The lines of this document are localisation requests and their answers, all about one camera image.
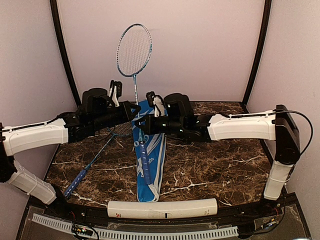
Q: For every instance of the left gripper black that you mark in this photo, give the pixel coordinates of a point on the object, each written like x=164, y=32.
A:
x=127, y=114

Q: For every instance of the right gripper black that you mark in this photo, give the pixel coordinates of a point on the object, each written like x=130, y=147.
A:
x=149, y=128

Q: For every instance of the blue racket cover bag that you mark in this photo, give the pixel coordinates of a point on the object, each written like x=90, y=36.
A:
x=156, y=150

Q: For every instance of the blue badminton racket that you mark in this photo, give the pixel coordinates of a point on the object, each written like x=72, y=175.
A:
x=133, y=52
x=121, y=130

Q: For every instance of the white shuttlecock tube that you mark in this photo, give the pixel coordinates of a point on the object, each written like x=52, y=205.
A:
x=162, y=210

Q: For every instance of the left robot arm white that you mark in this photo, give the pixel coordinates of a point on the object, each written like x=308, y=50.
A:
x=65, y=128

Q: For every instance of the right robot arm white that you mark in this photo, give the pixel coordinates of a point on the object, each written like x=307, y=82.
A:
x=272, y=125

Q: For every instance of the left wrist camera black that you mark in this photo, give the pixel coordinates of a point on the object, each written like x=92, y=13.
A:
x=94, y=100

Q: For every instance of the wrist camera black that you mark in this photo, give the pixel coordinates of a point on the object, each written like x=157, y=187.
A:
x=178, y=105
x=94, y=100

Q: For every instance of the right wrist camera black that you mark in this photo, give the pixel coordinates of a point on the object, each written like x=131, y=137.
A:
x=178, y=105

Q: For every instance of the white slotted cable duct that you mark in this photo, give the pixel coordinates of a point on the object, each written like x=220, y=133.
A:
x=122, y=232

